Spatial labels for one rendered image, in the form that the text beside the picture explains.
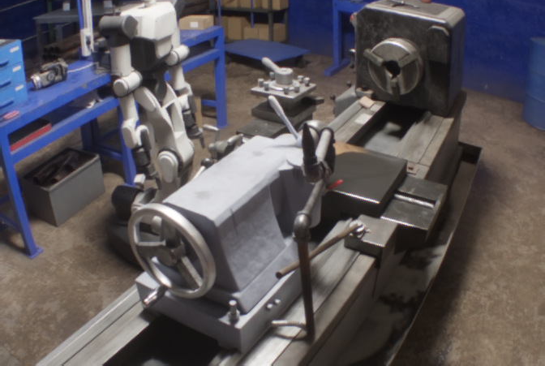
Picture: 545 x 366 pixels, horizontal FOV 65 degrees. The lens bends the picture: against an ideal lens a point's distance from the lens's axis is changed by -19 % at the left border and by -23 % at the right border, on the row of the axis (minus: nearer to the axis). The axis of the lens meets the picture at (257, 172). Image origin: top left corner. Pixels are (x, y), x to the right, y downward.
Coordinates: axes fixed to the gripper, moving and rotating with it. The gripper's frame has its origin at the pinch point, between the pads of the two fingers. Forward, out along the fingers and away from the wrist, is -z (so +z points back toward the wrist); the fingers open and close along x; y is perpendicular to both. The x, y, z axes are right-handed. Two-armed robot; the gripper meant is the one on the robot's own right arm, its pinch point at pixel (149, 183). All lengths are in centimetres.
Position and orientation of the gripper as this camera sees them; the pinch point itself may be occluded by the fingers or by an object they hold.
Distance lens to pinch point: 241.8
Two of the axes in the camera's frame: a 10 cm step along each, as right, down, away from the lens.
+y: 3.7, -4.5, 8.1
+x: 9.1, -0.2, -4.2
